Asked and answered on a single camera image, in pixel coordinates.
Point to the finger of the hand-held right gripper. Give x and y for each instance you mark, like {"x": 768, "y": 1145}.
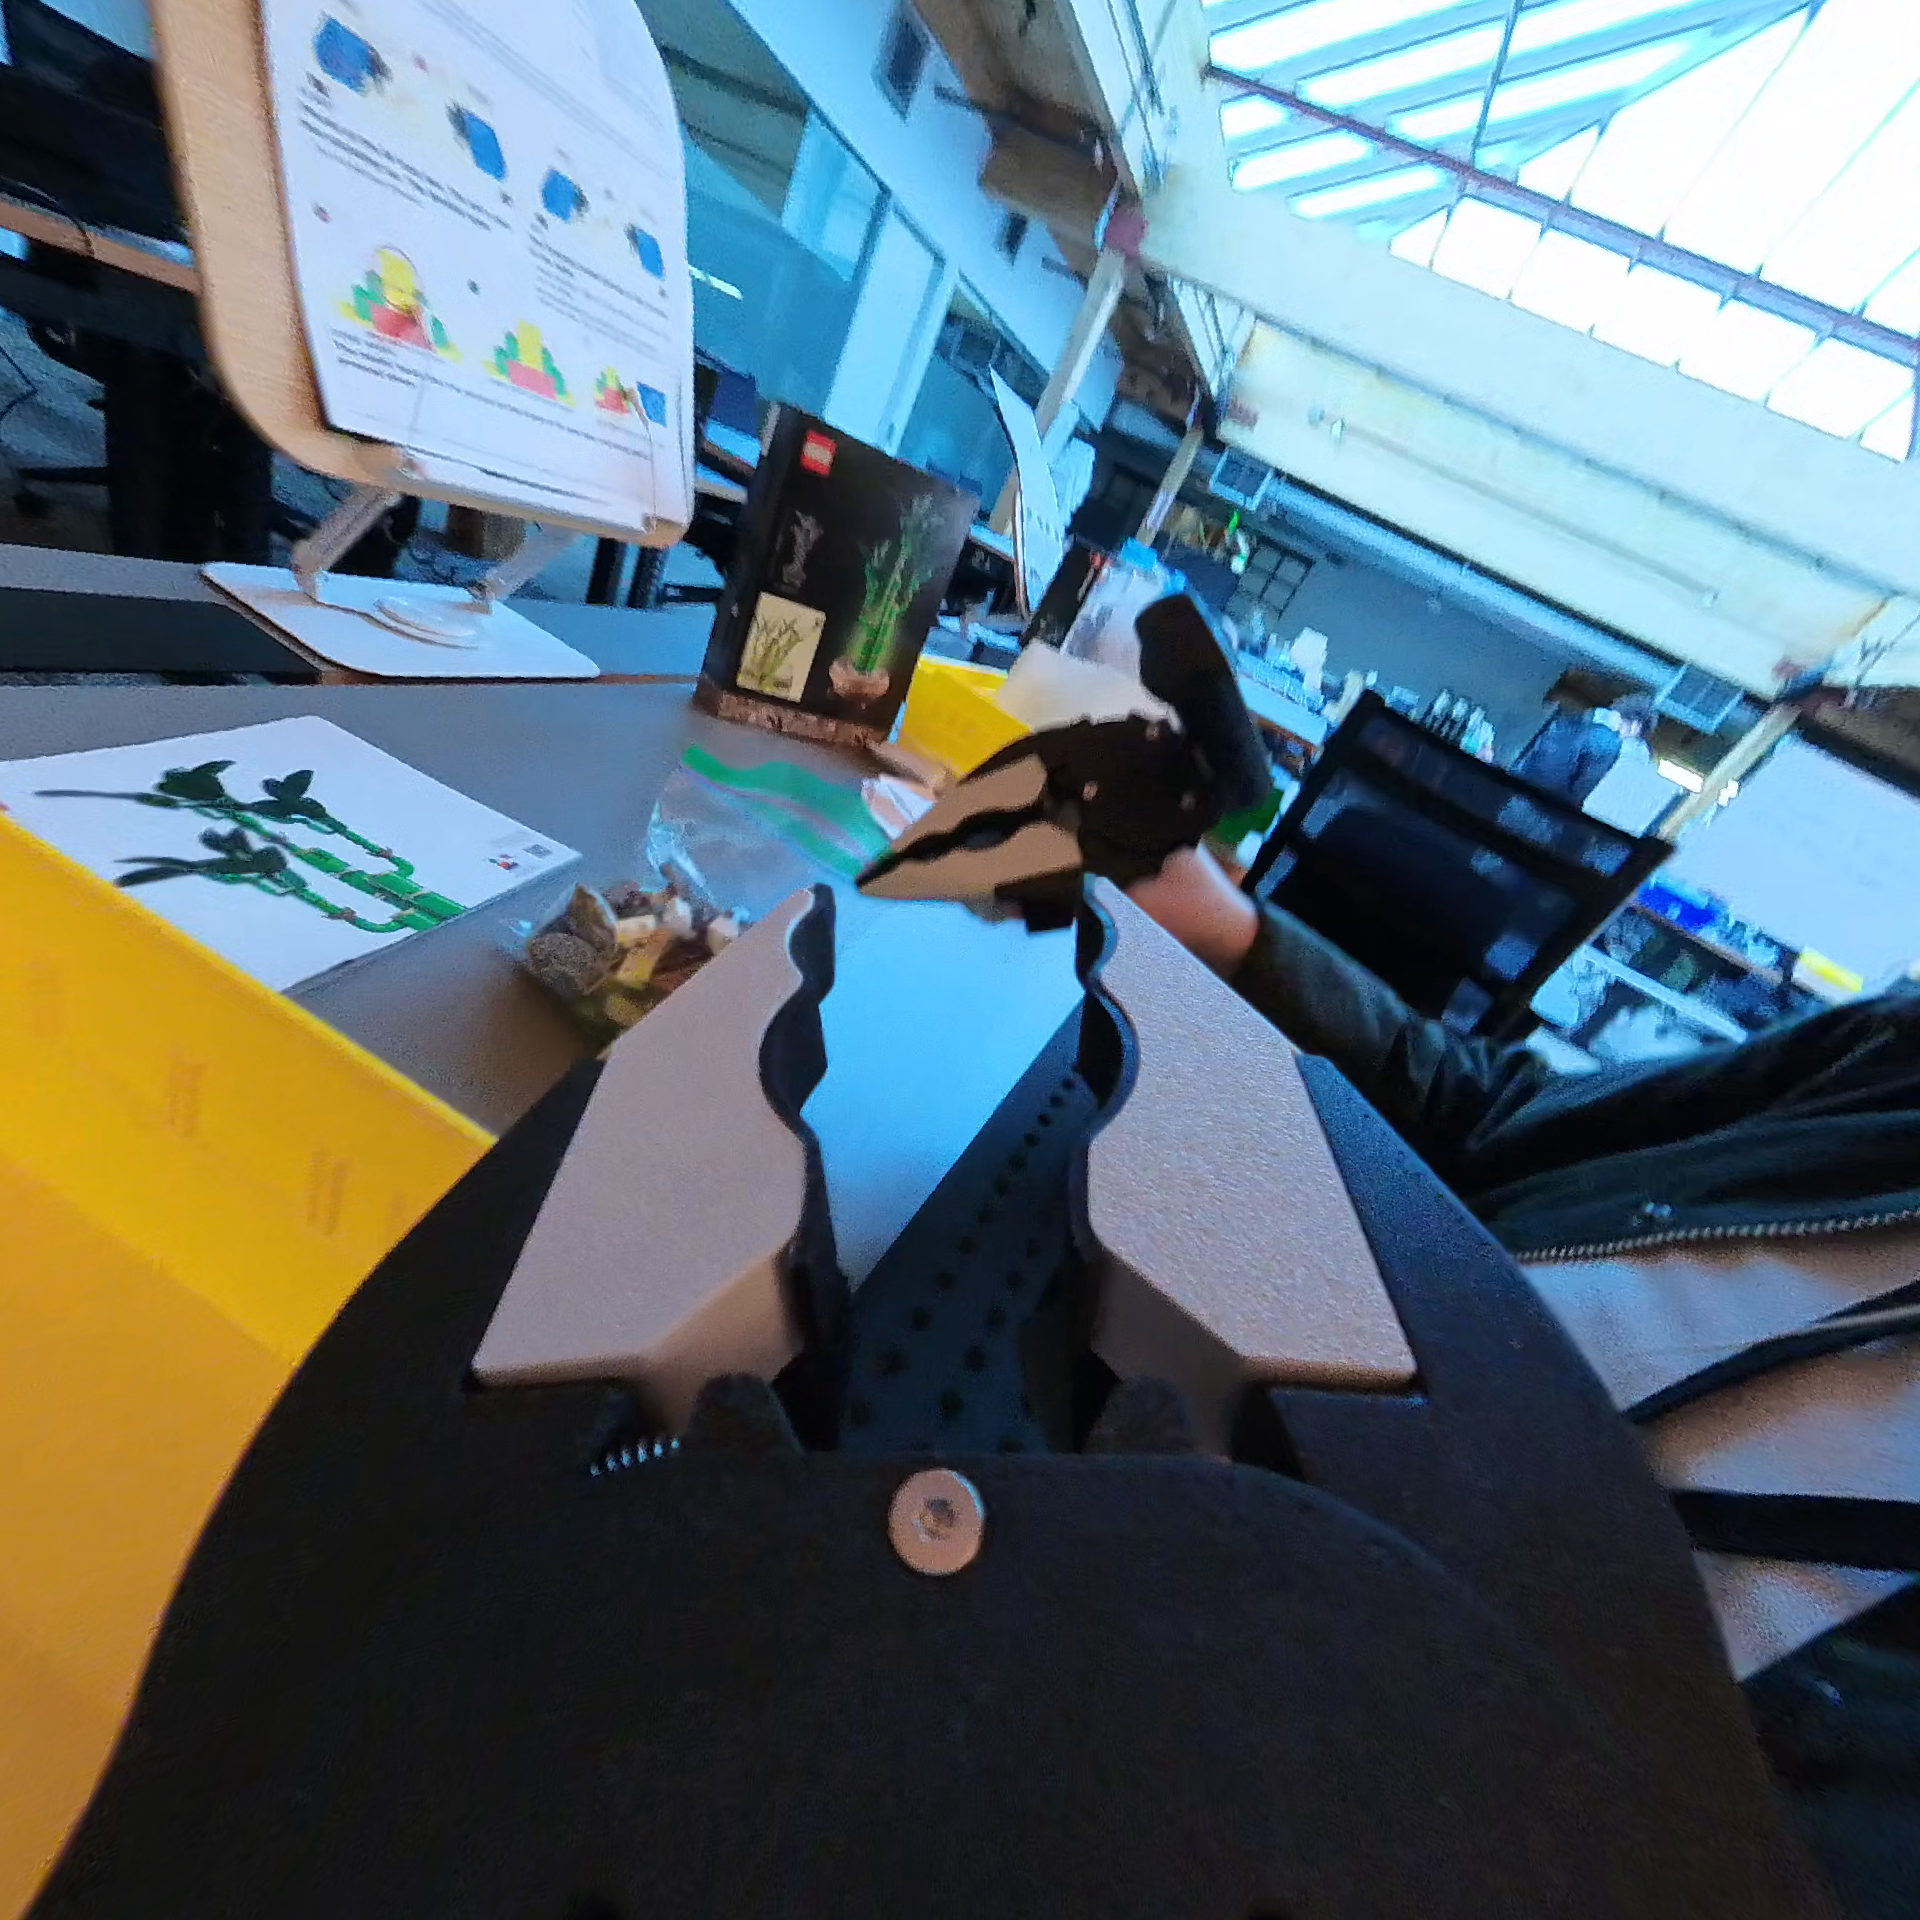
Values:
{"x": 997, "y": 792}
{"x": 974, "y": 882}

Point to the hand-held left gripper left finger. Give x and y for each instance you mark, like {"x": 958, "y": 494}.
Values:
{"x": 661, "y": 1201}

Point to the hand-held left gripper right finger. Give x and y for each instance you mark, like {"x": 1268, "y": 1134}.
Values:
{"x": 1243, "y": 1201}

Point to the clear zip bag of bricks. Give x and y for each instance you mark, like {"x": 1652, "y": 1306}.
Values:
{"x": 628, "y": 937}

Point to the white instruction booklet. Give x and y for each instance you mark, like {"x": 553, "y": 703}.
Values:
{"x": 376, "y": 810}

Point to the person's right forearm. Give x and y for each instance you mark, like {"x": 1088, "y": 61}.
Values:
{"x": 1348, "y": 1019}

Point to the grey desk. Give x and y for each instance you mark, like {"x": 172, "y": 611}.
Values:
{"x": 480, "y": 1019}

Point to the person's right hand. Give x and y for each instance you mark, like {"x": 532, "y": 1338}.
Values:
{"x": 1200, "y": 907}

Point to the small yellow container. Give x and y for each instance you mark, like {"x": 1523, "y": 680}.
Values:
{"x": 954, "y": 713}

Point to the framed picture on cork mat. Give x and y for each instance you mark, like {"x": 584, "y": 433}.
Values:
{"x": 840, "y": 586}

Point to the black monitor screen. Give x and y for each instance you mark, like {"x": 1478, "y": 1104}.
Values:
{"x": 1441, "y": 855}

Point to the person's torso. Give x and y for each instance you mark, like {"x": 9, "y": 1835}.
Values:
{"x": 1724, "y": 1306}

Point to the yellow plastic bin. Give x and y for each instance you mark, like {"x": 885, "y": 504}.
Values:
{"x": 148, "y": 1201}

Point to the printed instruction sheet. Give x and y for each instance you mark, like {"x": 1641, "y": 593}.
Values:
{"x": 480, "y": 224}

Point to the white document stand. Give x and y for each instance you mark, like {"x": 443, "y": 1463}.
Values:
{"x": 240, "y": 224}

